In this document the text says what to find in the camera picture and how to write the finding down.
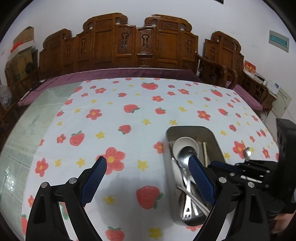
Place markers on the stainless steel fork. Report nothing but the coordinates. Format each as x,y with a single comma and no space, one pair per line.
196,212

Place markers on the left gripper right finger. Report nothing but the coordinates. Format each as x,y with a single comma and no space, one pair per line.
205,179

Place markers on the stainless steel rectangular tray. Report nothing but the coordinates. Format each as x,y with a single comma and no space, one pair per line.
173,170

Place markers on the person's right hand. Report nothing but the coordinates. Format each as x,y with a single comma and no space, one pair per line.
282,221

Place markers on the white plastic spoon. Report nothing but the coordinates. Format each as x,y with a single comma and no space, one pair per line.
197,202
184,146

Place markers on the green wall sign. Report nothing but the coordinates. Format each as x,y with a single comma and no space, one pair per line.
279,40

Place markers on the large stainless steel spoon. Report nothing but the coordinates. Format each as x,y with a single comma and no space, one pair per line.
184,164

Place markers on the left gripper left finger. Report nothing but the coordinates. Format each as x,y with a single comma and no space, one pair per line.
90,179

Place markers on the strawberry flower print tablecloth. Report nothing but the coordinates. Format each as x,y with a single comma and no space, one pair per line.
125,120

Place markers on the purple seat cushion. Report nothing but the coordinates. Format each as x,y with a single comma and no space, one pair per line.
186,75

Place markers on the red paper box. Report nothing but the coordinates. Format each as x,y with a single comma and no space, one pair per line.
249,68

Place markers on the carved wooden armchair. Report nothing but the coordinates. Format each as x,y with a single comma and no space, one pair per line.
222,62

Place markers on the stacked cardboard boxes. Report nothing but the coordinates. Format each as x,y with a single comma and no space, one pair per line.
22,60

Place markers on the carved wooden bench backrest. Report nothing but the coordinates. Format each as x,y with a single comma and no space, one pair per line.
108,41

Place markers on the white wall electrical box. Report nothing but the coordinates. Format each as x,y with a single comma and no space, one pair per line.
281,103

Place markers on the small stainless steel spoon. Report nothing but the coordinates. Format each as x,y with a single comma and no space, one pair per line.
247,153

